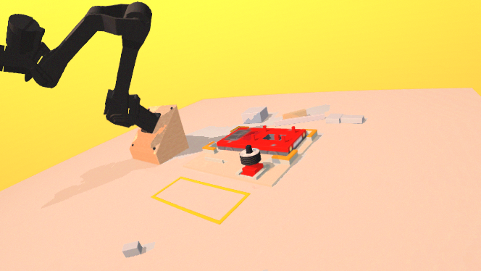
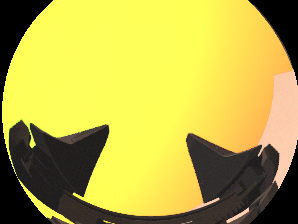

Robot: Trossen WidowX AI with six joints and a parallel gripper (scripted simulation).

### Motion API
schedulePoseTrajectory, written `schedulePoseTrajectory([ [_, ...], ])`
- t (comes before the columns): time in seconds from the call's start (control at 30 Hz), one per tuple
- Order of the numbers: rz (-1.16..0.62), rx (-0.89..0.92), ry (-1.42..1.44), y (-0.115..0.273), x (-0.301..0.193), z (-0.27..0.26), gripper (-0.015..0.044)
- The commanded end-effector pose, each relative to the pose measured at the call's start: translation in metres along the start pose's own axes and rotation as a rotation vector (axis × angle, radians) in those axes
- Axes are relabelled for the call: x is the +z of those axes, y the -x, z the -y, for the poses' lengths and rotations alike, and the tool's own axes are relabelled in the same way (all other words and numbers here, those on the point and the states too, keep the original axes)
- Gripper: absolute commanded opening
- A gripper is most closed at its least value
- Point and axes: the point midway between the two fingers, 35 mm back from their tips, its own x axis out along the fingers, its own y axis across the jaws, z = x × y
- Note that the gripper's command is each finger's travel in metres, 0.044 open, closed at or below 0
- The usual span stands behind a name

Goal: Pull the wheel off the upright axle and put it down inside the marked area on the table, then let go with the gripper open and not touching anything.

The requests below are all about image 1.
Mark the yellow rectangular outline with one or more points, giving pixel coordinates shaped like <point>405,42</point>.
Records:
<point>196,213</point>

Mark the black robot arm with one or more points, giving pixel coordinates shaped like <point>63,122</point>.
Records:
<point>131,21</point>

